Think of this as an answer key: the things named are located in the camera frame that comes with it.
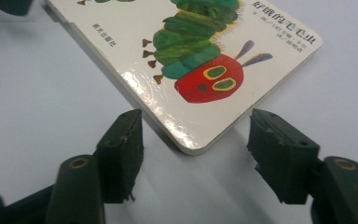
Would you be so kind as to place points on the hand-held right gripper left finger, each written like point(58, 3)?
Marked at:
point(121, 161)

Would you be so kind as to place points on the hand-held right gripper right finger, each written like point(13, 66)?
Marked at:
point(282, 161)

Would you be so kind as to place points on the white caterpillar picture book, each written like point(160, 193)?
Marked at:
point(130, 56)

